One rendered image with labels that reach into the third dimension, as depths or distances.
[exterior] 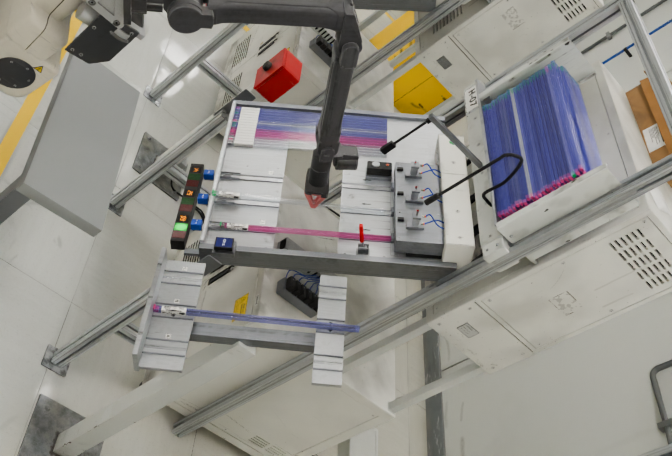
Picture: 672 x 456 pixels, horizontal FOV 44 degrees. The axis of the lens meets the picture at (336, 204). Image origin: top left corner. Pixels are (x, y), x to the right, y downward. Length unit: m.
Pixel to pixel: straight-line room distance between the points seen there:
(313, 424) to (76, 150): 1.23
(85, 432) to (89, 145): 0.82
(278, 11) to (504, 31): 1.80
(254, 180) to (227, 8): 0.79
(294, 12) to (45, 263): 1.43
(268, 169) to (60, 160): 0.63
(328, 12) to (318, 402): 1.40
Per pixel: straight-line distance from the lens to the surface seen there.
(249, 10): 1.89
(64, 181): 2.31
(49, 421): 2.72
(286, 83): 3.15
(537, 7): 3.53
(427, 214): 2.32
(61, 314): 2.91
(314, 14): 1.91
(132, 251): 3.23
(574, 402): 3.82
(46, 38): 2.15
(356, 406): 2.84
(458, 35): 3.56
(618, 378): 3.76
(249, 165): 2.59
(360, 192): 2.52
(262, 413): 2.91
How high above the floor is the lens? 2.15
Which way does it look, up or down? 29 degrees down
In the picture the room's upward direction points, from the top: 57 degrees clockwise
